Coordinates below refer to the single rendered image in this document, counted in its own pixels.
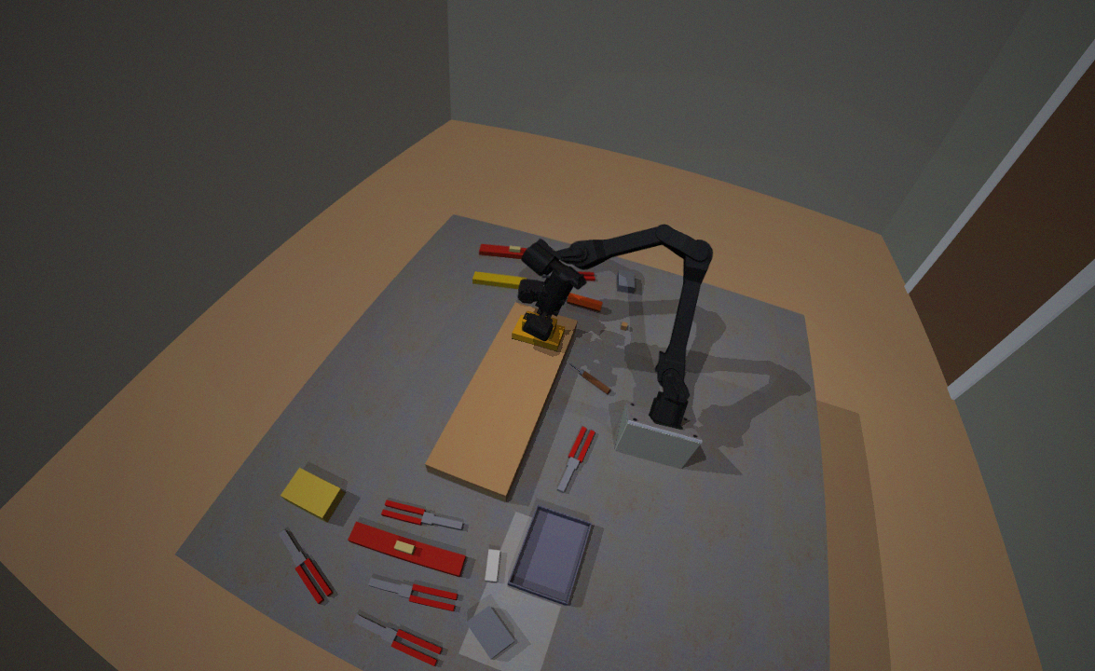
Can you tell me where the long red flat bar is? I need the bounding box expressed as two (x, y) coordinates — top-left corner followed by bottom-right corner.
(479, 244), (526, 259)
(348, 522), (466, 577)

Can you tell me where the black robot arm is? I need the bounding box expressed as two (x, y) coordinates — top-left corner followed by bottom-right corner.
(517, 225), (713, 430)

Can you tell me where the tan wooden floor panel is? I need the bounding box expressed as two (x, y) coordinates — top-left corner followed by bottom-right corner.
(425, 302), (578, 504)

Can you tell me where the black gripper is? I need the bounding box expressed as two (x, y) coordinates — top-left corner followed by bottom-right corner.
(523, 282), (568, 342)

